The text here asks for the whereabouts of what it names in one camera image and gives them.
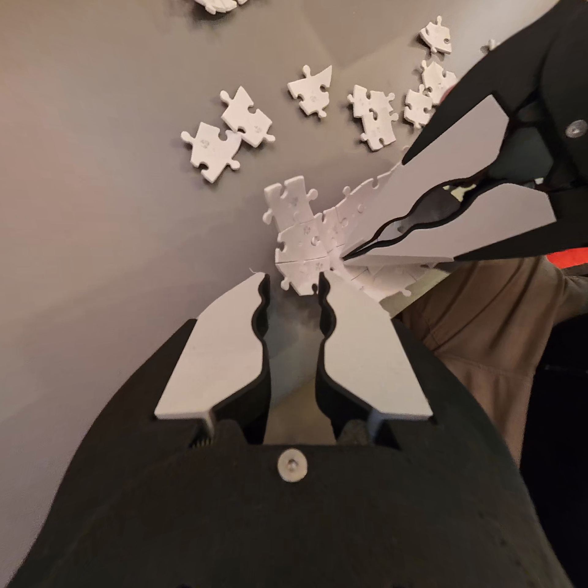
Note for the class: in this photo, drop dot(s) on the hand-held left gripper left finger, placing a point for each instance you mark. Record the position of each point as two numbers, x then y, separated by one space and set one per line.
211 367

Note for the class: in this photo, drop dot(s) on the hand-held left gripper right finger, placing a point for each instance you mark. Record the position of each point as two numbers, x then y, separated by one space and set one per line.
376 367

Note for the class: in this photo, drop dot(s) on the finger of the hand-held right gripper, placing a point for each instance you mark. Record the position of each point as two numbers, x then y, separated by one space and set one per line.
445 156
496 225

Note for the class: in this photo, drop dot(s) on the assembled white puzzle section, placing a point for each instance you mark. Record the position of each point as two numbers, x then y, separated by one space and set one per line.
303 239

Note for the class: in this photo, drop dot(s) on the white puzzle pieces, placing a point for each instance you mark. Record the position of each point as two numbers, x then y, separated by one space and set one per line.
211 147

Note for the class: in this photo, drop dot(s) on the red orange bag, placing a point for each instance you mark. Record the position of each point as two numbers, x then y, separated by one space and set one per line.
569 258

